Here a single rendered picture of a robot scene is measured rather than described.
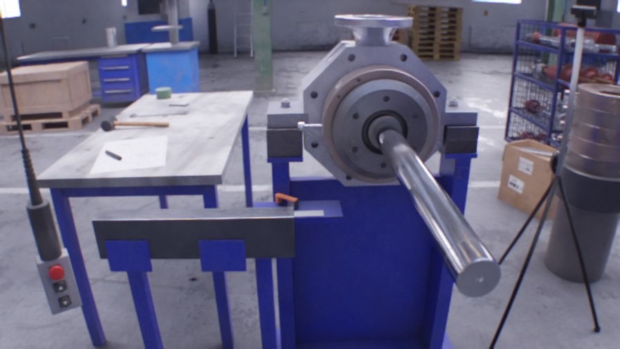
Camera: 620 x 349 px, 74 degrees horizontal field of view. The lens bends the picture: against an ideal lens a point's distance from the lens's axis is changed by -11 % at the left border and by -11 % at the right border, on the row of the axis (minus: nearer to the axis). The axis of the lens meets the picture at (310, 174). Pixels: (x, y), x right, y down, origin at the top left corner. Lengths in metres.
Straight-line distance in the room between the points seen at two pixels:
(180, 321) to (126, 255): 0.96
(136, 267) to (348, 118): 0.80
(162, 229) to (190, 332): 0.98
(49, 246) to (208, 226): 0.57
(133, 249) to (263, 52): 6.09
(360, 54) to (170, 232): 0.81
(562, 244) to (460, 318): 0.79
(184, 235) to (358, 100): 0.65
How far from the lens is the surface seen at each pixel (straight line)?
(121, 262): 1.51
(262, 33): 7.31
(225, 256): 1.41
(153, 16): 12.12
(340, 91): 1.39
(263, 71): 7.38
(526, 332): 2.43
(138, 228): 1.44
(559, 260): 2.87
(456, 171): 1.68
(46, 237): 0.95
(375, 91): 1.36
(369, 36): 1.53
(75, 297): 1.03
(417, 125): 1.42
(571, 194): 2.66
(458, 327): 2.35
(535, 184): 3.50
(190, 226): 1.39
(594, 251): 2.82
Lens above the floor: 1.48
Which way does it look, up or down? 22 degrees down
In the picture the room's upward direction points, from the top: 1 degrees counter-clockwise
